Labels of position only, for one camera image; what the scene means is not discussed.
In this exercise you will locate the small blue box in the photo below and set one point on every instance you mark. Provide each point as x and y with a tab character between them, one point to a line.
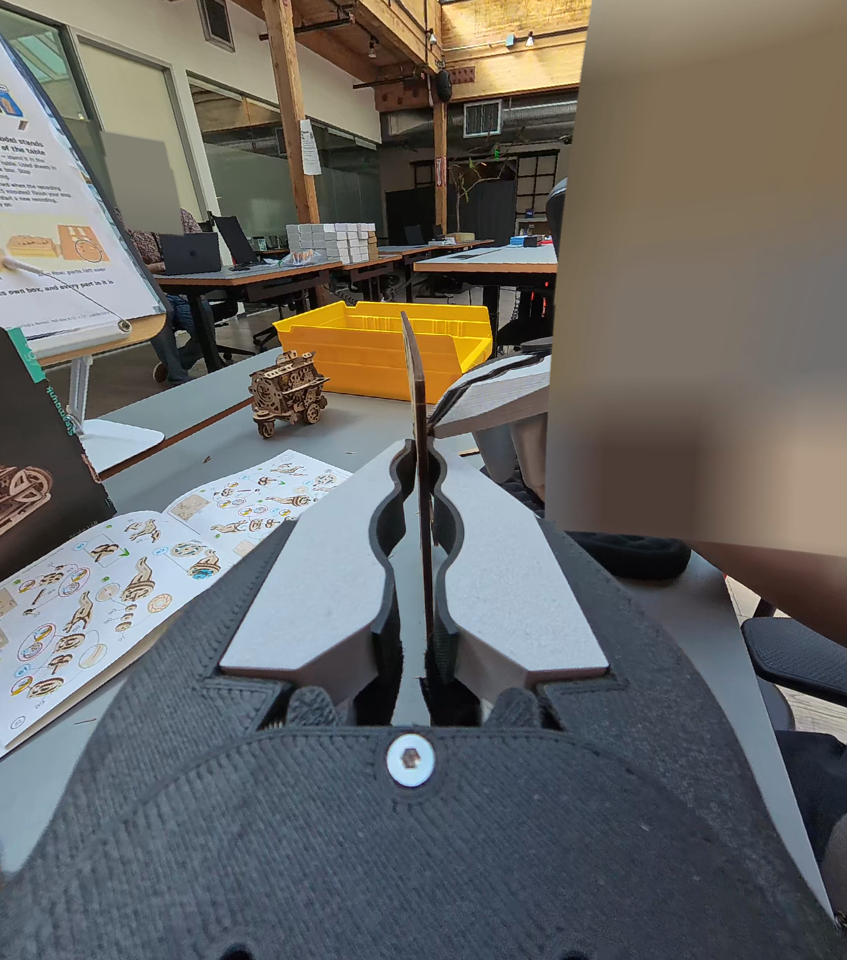
526	241

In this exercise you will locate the open instruction booklet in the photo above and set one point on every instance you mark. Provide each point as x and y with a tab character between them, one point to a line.
93	600

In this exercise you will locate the black hanging speaker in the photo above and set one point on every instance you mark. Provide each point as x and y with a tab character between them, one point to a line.
444	86

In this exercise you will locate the white tethered pen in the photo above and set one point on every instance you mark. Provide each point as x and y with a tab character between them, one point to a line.
18	265

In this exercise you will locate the black office chair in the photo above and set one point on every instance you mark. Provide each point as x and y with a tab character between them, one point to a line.
821	660

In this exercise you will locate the black laptop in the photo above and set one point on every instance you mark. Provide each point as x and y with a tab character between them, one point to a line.
191	255
232	238

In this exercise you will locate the person's dark trousers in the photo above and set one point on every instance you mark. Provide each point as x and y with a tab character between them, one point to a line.
836	787

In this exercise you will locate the wooden clipboard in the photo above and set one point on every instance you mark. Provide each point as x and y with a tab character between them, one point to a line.
105	343

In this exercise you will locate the person's right forearm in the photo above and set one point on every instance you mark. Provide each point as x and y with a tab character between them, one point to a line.
806	592

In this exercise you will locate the grey wood-edged desk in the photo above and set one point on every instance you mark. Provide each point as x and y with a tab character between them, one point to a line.
273	271
483	261

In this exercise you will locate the black model kit box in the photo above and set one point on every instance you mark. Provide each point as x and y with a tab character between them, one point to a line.
3	405

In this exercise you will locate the printed instruction sheet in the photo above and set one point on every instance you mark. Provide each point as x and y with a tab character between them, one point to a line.
18	150

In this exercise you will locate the white display stand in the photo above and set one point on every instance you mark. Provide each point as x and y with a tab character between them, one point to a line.
120	446

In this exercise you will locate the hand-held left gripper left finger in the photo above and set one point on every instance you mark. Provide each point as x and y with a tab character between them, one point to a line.
303	600

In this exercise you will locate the stack of white boxes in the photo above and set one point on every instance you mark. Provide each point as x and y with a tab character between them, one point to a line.
330	241

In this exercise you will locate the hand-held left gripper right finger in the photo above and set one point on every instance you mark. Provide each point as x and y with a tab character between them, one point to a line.
521	600

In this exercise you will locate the bare indoor tree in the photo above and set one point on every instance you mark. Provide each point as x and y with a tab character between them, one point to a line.
480	176

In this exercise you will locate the wall vent grille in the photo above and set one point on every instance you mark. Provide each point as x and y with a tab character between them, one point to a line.
482	118

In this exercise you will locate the grey ventilation duct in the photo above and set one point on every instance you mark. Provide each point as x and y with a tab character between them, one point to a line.
528	118

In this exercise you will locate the clear plastic bag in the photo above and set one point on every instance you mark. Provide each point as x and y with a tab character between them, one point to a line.
300	259

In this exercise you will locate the yellow plastic bin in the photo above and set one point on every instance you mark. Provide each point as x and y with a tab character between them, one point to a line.
363	360

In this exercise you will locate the laser-cut wooden parts sheet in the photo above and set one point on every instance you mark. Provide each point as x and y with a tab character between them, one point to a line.
417	420

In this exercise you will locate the paper notice on post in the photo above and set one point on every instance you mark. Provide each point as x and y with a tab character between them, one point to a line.
310	146

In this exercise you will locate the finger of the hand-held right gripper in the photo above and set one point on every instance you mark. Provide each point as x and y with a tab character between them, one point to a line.
502	401
525	361

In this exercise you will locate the assembled wooden vehicle model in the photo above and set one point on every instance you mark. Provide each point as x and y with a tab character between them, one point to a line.
285	394

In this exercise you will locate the wooden support post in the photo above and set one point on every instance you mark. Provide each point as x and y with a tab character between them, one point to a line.
290	112

